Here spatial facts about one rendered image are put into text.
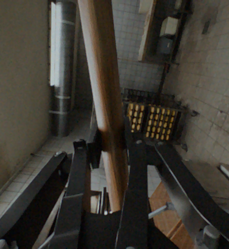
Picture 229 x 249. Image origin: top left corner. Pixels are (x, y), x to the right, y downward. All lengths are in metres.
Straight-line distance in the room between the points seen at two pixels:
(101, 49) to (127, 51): 4.98
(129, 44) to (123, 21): 0.57
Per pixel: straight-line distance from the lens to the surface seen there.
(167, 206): 1.50
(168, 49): 4.64
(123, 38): 5.17
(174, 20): 4.72
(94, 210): 2.10
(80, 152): 0.16
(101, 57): 0.17
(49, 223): 2.04
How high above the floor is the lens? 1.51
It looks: 3 degrees down
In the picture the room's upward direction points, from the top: 82 degrees counter-clockwise
